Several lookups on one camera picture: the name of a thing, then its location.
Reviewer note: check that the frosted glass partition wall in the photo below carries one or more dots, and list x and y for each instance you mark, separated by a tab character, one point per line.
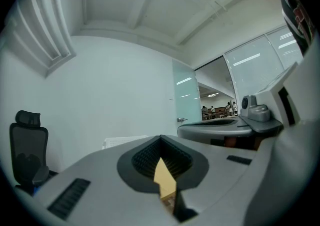
257	69

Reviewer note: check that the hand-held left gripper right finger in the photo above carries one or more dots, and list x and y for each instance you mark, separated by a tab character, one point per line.
215	182

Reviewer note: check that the white ceiling pipes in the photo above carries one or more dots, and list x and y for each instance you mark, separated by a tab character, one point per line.
221	7

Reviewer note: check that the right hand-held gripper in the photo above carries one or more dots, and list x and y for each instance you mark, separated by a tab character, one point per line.
260	116

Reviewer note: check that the frosted glass door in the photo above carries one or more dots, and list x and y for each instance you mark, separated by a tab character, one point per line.
186	92

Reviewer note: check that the black mesh office chair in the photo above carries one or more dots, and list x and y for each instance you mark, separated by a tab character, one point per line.
28	149

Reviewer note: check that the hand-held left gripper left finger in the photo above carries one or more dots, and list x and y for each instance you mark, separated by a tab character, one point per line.
100	185

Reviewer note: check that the white slatted window frame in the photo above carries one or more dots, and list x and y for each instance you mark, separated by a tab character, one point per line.
37	27

